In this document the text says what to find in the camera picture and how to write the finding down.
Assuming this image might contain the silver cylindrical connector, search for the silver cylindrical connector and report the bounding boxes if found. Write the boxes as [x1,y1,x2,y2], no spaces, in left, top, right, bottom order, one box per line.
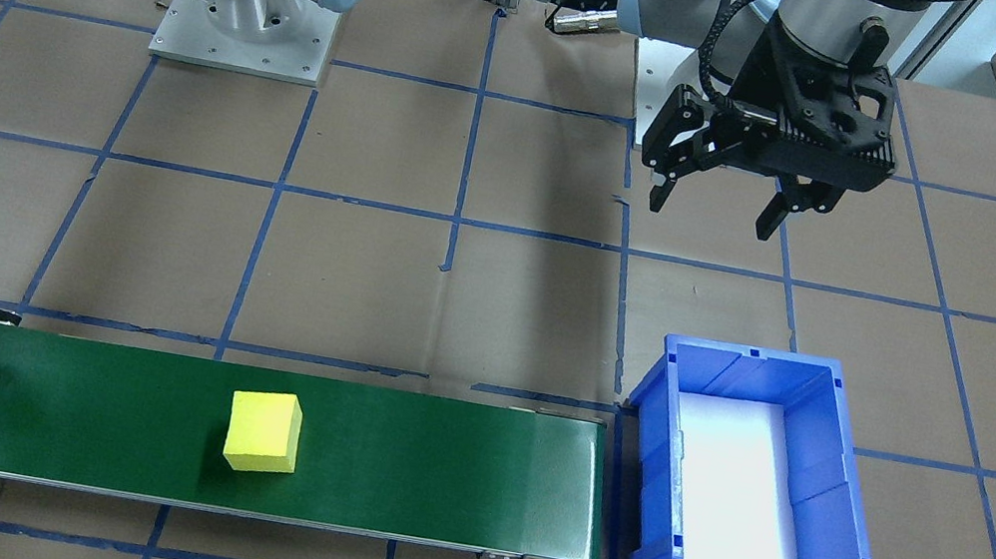
[545,0,621,43]

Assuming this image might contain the blue plastic storage bin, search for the blue plastic storage bin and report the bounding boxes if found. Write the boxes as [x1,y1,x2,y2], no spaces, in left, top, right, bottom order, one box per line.
[600,326,908,559]

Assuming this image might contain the green belt conveyor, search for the green belt conveyor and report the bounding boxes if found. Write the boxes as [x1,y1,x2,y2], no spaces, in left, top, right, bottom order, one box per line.
[0,299,627,559]

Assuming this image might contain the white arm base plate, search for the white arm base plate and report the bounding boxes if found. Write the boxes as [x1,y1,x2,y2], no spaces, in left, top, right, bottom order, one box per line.
[148,0,343,90]
[621,35,749,158]

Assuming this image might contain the yellow foam block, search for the yellow foam block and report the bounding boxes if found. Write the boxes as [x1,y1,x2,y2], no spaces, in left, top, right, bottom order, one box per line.
[221,384,307,481]

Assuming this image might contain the white foam bin liner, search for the white foam bin liner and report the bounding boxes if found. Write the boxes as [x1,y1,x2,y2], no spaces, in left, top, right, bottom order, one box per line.
[652,388,842,559]

